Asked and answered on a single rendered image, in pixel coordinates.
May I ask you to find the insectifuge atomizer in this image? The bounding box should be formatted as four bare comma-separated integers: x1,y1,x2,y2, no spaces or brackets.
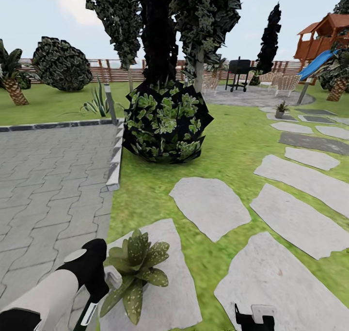
73,296,98,331

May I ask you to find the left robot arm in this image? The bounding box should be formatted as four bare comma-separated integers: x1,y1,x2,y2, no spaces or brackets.
0,238,122,331

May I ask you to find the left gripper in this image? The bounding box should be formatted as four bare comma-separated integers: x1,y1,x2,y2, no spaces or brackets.
84,271,110,303

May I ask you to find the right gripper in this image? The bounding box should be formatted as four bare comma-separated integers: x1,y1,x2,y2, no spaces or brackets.
235,310,274,331

